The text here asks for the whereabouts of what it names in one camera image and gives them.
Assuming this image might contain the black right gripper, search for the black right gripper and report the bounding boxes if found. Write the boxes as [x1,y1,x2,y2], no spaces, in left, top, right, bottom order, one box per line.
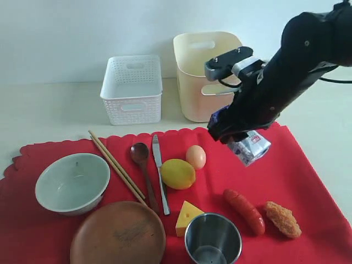
[206,67,284,145]

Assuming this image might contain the milk carton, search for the milk carton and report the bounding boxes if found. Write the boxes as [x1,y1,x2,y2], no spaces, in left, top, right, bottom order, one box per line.
[210,106,272,168]

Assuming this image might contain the brown egg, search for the brown egg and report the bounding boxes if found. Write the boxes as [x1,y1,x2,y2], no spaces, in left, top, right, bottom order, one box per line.
[186,145,206,170]

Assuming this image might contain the yellow lemon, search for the yellow lemon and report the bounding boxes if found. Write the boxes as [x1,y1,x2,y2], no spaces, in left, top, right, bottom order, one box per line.
[161,159,196,190]

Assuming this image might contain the red sausage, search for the red sausage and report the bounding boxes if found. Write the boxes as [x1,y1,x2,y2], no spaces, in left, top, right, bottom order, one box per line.
[223,189,266,235]

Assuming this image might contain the fried chicken piece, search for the fried chicken piece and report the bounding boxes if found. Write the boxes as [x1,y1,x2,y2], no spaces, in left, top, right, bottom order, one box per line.
[264,201,302,239]

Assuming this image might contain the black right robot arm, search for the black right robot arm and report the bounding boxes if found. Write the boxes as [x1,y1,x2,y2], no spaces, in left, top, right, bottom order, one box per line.
[205,1,351,144]

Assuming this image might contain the cream plastic bin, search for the cream plastic bin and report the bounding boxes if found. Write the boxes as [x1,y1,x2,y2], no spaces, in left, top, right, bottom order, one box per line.
[173,31,242,123]

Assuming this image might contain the steel table knife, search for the steel table knife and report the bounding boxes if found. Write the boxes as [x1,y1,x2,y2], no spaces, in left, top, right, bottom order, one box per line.
[152,134,171,216]

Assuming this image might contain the yellow cheese wedge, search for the yellow cheese wedge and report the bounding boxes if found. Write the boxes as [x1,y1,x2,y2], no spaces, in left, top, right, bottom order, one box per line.
[175,201,204,237]

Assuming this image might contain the dark wooden spoon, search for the dark wooden spoon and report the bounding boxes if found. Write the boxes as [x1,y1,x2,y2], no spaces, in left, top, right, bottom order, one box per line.
[130,142,160,215]

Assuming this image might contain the red scalloped table cloth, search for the red scalloped table cloth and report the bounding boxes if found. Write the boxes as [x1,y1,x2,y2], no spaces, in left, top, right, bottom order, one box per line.
[1,124,351,263]

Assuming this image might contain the stainless steel cup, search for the stainless steel cup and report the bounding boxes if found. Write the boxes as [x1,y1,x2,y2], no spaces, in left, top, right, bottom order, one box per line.
[184,213,242,264]

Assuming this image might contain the white perforated plastic basket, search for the white perforated plastic basket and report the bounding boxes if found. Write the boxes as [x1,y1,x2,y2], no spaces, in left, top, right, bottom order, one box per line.
[100,55,163,126]

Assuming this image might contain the lower wooden chopstick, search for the lower wooden chopstick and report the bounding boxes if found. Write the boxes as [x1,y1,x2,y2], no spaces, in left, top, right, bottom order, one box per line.
[91,137,146,206]

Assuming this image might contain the wooden chopstick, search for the wooden chopstick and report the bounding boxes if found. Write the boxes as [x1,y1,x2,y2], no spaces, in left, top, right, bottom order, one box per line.
[89,130,145,201]
[91,137,146,206]

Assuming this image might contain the upper wooden chopstick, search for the upper wooden chopstick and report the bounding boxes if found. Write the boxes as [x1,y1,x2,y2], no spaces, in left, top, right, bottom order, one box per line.
[89,130,145,201]

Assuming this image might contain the brown wooden plate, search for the brown wooden plate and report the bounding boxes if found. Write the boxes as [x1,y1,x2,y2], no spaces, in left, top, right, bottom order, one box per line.
[69,201,166,263]

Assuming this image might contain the pale green ceramic bowl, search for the pale green ceramic bowl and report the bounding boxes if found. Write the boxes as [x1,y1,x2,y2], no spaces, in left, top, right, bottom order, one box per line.
[35,153,111,216]

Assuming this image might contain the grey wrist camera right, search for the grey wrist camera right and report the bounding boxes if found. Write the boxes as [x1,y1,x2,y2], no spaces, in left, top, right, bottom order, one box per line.
[204,46,267,81]

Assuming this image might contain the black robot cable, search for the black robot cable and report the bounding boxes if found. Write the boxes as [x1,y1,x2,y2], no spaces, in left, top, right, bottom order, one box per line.
[318,76,352,84]

